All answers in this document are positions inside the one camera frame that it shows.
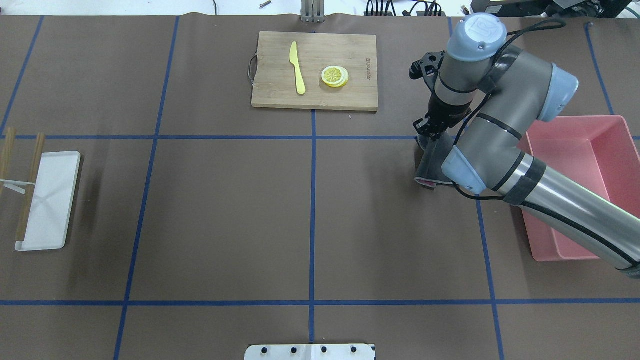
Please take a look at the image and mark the yellow lemon slices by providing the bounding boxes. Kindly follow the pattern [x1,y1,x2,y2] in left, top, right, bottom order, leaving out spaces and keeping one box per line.
[320,65,350,88]

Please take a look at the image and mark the dark grey cloth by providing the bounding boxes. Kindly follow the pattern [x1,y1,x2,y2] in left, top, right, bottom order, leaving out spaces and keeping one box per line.
[414,131,454,189]

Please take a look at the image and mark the yellow plastic knife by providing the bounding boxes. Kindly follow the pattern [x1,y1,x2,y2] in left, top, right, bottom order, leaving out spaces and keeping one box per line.
[288,41,307,96]

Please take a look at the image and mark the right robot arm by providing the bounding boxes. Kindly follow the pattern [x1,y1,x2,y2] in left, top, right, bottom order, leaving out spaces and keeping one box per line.
[409,13,639,280]

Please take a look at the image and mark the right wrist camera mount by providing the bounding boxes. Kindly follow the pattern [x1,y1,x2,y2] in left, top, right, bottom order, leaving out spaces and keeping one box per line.
[409,50,447,82]

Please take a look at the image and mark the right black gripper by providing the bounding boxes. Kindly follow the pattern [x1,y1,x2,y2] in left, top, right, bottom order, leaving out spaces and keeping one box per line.
[413,95,472,138]

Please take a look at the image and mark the pink plastic bin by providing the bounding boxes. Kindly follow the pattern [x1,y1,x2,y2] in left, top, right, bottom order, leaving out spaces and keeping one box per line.
[518,115,640,263]

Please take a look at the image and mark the wooden cutting board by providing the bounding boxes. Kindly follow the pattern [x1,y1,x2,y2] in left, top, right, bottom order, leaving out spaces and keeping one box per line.
[251,30,379,112]

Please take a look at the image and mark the aluminium frame post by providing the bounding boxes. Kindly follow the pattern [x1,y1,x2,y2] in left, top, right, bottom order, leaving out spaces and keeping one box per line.
[300,0,326,23]

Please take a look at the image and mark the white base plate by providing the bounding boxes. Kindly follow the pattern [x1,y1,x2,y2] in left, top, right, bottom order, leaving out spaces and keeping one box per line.
[244,343,377,360]

